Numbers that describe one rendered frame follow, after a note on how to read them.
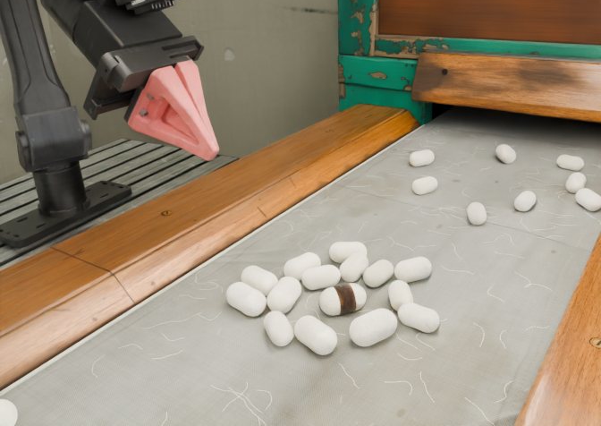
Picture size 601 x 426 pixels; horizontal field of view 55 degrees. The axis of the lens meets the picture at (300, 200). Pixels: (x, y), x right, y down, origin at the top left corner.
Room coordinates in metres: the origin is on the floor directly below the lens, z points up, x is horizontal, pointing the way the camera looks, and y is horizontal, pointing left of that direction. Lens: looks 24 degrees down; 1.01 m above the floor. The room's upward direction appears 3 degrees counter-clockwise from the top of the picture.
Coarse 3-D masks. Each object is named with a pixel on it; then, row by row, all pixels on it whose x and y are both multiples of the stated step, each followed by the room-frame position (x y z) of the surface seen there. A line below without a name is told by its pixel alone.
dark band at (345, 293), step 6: (336, 288) 0.38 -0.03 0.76; (342, 288) 0.38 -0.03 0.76; (348, 288) 0.38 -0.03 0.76; (342, 294) 0.37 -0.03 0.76; (348, 294) 0.38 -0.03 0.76; (354, 294) 0.38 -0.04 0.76; (342, 300) 0.37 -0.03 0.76; (348, 300) 0.37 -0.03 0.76; (354, 300) 0.37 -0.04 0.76; (342, 306) 0.37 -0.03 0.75; (348, 306) 0.37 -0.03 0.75; (354, 306) 0.37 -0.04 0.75; (342, 312) 0.37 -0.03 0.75; (348, 312) 0.37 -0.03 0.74
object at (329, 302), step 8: (328, 288) 0.38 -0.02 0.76; (352, 288) 0.38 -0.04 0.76; (360, 288) 0.38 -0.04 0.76; (320, 296) 0.38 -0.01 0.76; (328, 296) 0.37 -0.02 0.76; (336, 296) 0.37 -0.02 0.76; (360, 296) 0.38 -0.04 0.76; (320, 304) 0.38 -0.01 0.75; (328, 304) 0.37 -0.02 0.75; (336, 304) 0.37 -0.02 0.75; (360, 304) 0.38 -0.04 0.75; (328, 312) 0.37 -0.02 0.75; (336, 312) 0.37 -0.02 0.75
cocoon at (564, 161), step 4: (560, 156) 0.67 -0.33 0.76; (564, 156) 0.66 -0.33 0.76; (568, 156) 0.66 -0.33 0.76; (560, 160) 0.66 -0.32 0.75; (564, 160) 0.66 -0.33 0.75; (568, 160) 0.66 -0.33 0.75; (572, 160) 0.65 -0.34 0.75; (576, 160) 0.65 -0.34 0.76; (580, 160) 0.65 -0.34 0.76; (560, 164) 0.66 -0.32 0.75; (564, 164) 0.66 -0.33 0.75; (568, 164) 0.66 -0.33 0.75; (572, 164) 0.65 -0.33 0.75; (576, 164) 0.65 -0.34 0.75; (580, 164) 0.65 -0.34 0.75; (568, 168) 0.66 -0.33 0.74; (572, 168) 0.65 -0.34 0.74; (576, 168) 0.65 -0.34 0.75; (580, 168) 0.65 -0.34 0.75
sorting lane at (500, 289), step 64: (320, 192) 0.62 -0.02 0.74; (384, 192) 0.61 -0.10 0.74; (448, 192) 0.61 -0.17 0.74; (512, 192) 0.60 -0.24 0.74; (256, 256) 0.48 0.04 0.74; (320, 256) 0.47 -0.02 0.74; (384, 256) 0.47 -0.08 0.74; (448, 256) 0.46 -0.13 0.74; (512, 256) 0.46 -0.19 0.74; (576, 256) 0.45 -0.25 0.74; (128, 320) 0.38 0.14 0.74; (192, 320) 0.38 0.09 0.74; (256, 320) 0.37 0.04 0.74; (320, 320) 0.37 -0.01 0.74; (448, 320) 0.36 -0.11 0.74; (512, 320) 0.36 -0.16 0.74; (64, 384) 0.31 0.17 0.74; (128, 384) 0.31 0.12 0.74; (192, 384) 0.31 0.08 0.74; (256, 384) 0.30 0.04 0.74; (320, 384) 0.30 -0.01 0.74; (384, 384) 0.30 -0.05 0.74; (448, 384) 0.29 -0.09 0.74; (512, 384) 0.29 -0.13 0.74
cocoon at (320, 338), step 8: (304, 320) 0.34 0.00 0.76; (312, 320) 0.34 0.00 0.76; (296, 328) 0.34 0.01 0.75; (304, 328) 0.34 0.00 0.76; (312, 328) 0.33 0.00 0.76; (320, 328) 0.33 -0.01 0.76; (328, 328) 0.33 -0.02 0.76; (296, 336) 0.34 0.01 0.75; (304, 336) 0.33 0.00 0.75; (312, 336) 0.33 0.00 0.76; (320, 336) 0.33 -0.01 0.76; (328, 336) 0.33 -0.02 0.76; (304, 344) 0.34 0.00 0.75; (312, 344) 0.33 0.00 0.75; (320, 344) 0.32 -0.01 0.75; (328, 344) 0.32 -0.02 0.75; (320, 352) 0.32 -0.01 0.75; (328, 352) 0.32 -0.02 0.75
